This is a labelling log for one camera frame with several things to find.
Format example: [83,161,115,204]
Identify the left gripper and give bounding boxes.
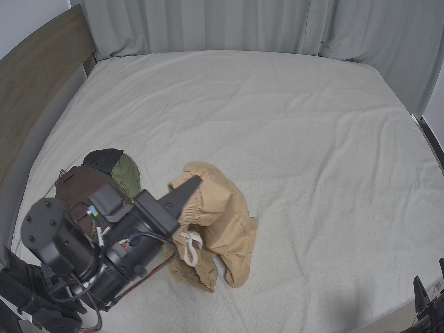
[74,176,202,302]

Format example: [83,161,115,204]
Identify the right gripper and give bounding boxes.
[413,257,444,333]

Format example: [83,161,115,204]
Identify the beige shorts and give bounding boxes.
[163,162,258,294]

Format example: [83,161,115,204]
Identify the bed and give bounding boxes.
[0,5,444,333]

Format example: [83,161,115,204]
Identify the olive green garment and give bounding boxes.
[112,152,142,200]

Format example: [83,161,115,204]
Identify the black garment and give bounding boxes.
[84,148,125,176]

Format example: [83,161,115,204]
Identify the brown garment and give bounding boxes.
[55,165,122,237]

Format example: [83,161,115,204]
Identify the pale green curtain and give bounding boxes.
[309,0,444,119]
[77,0,321,62]

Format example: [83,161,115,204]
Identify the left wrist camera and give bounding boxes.
[89,183,136,225]

